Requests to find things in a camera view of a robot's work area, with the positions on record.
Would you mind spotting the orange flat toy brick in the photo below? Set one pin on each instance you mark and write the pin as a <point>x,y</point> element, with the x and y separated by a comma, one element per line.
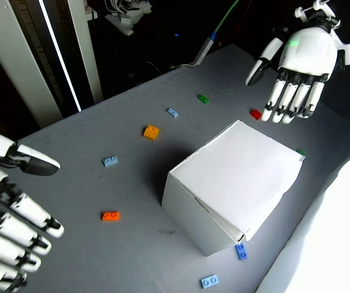
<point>111,216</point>

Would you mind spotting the grey table cloth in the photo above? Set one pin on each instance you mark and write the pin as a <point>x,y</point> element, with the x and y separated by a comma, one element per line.
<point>71,189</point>

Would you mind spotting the white metal cabinet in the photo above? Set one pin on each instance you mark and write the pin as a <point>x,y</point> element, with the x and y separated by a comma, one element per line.
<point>10,45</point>

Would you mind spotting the light blue flat toy brick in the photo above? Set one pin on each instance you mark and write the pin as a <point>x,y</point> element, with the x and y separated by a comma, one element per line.
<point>172,112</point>
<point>110,161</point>
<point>210,281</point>

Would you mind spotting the yellow-orange sloped toy brick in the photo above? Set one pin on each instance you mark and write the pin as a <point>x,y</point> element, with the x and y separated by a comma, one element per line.
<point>151,132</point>

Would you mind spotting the cardboard box with flaps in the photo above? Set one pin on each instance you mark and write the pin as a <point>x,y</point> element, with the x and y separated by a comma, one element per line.
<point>239,171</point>

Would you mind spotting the green toy brick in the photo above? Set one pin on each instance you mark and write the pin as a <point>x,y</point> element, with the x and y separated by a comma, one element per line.
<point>203,98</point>
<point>300,152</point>

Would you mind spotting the heap of white plastic parts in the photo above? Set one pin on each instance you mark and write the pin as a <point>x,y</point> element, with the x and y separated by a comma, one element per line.
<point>126,21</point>

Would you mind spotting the red toy brick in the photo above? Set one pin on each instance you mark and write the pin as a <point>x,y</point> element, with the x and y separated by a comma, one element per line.
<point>255,114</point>

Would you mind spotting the white sheet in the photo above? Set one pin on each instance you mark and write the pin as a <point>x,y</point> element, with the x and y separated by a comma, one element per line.
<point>330,229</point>

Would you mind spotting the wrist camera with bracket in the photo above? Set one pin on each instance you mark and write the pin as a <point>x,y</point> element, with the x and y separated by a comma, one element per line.
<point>347,52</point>

